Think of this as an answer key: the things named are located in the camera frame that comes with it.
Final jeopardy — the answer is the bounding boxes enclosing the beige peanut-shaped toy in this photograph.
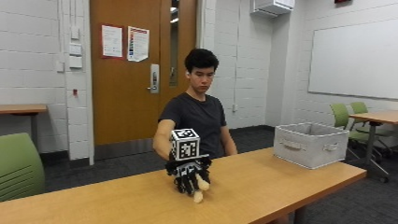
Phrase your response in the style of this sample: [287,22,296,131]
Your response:
[192,174,212,204]

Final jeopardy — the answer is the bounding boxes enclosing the white marker cube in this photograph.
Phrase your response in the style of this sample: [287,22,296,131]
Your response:
[170,128,202,161]

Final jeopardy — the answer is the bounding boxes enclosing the the person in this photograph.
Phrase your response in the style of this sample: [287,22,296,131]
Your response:
[152,48,240,162]

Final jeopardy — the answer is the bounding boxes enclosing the brown wooden door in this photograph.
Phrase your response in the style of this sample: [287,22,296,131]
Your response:
[90,0,199,147]

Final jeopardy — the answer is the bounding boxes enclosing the grey fabric storage bin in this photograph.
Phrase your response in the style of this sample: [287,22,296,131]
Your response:
[273,122,351,171]

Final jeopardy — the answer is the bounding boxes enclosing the large green chair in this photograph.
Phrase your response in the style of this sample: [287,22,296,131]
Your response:
[0,132,47,203]

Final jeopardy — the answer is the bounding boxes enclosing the green chair with metal legs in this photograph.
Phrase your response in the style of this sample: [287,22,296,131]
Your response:
[351,101,398,138]
[331,103,393,161]

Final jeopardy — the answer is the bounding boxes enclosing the narrow door window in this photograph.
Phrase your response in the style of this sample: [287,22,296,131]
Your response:
[168,0,180,88]

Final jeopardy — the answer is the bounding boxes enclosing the wooden side table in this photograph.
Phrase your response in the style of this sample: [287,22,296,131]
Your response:
[0,104,50,147]

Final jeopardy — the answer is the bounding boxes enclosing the white poster with coloured print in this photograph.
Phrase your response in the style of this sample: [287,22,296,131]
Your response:
[126,25,151,63]

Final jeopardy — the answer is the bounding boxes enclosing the white paper with red edge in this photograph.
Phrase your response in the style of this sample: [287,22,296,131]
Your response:
[102,24,124,59]

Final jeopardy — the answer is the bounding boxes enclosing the wooden table with black leg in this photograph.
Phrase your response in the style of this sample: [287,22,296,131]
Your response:
[349,109,398,184]

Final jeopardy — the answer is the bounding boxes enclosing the silver door handle plate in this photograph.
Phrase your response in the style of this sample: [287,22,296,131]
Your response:
[146,63,162,94]

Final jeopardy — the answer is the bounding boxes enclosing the white wall conduit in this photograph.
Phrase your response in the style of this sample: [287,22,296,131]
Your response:
[232,0,243,114]

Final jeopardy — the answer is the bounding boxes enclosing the white wall switch box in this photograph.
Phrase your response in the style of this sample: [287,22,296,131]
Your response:
[68,55,84,69]
[67,43,84,57]

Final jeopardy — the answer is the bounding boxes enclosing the small white wall sensor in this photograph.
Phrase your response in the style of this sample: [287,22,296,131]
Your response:
[70,25,82,40]

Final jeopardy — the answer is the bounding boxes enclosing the white wall whiteboard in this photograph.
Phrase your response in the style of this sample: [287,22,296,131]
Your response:
[308,18,398,101]

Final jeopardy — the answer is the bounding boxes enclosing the white wall-mounted unit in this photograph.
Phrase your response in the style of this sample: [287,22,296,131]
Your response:
[251,0,296,19]

